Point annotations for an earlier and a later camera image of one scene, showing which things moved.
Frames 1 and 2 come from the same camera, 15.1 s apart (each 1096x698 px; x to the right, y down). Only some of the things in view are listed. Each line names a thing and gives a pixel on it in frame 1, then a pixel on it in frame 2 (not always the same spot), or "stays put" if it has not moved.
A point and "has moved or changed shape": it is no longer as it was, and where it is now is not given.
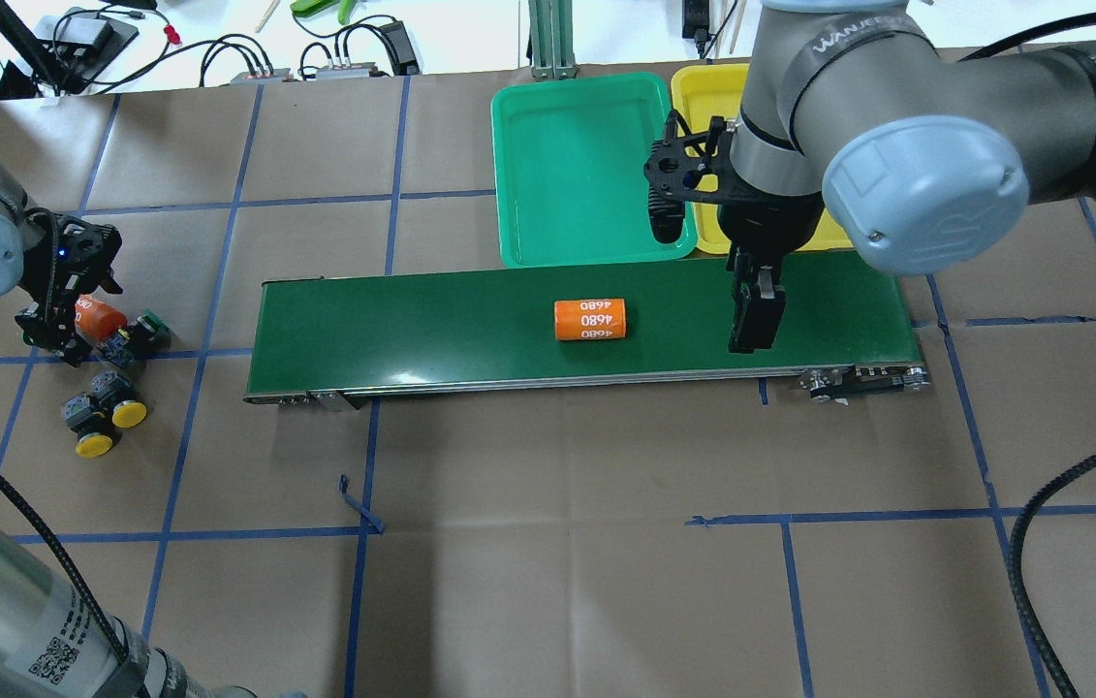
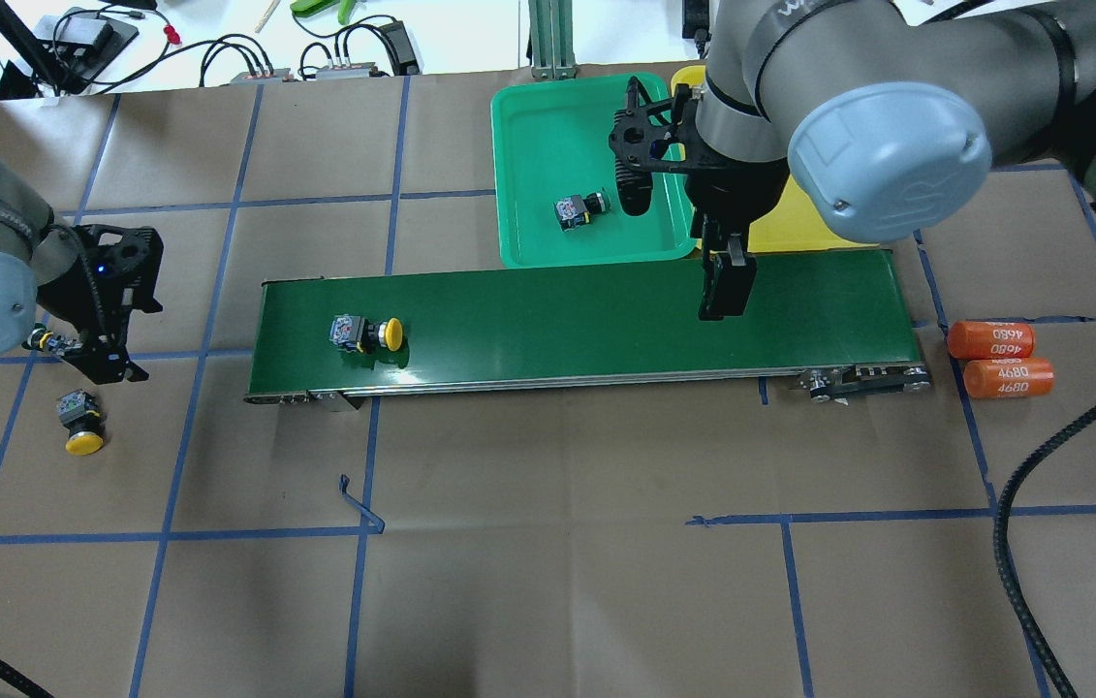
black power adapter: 400,49 stays put
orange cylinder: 98,319 has moved or changed shape
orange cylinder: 590,319 -> 1008,378
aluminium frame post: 551,37 stays put
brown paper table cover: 1000,534 stays put
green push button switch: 152,332 -> 575,210
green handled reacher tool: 304,8 stays put
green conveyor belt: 847,332 stays put
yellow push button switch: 127,407 -> 358,333
